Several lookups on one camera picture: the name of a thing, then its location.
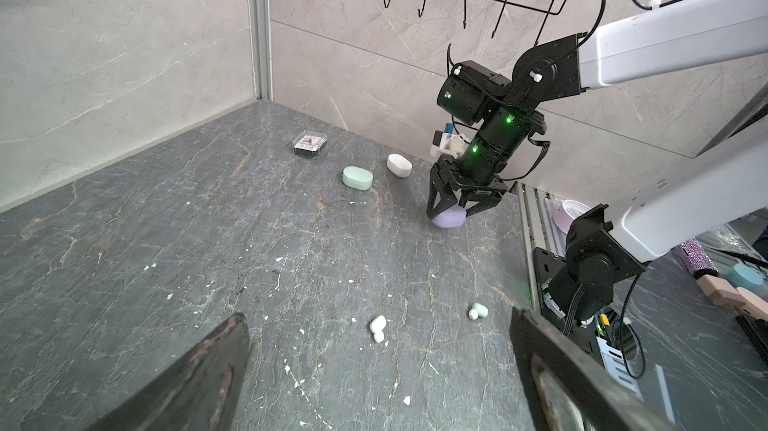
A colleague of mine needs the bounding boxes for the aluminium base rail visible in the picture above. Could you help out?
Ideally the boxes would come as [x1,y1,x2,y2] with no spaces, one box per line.
[514,182,565,312]

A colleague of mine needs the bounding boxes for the green earbud charging case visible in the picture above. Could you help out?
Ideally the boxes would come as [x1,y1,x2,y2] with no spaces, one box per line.
[342,166,373,191]

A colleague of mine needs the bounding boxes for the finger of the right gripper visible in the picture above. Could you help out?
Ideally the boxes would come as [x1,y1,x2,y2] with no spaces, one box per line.
[461,187,507,217]
[426,177,453,220]

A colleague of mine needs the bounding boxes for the white earbud charging case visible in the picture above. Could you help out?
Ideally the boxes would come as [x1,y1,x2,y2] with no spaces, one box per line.
[386,153,413,179]

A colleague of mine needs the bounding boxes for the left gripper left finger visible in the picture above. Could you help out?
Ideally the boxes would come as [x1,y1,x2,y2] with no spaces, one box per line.
[89,313,250,430]

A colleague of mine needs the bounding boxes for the purple earbud charging case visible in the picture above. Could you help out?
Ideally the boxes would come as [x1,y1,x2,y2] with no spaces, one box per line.
[432,205,467,229]

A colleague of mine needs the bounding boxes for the white earbud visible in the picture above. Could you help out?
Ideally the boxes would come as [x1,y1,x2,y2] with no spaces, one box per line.
[368,315,387,343]

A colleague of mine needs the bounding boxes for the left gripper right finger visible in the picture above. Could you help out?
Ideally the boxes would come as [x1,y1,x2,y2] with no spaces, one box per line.
[510,307,675,430]

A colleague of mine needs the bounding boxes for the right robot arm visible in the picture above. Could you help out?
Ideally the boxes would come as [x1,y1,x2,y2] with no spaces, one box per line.
[421,0,767,204]

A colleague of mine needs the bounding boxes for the small black square box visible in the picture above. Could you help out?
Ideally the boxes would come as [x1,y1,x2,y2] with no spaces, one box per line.
[291,131,328,159]

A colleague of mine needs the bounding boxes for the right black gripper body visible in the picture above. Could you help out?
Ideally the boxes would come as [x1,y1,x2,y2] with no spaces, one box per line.
[430,155,509,200]

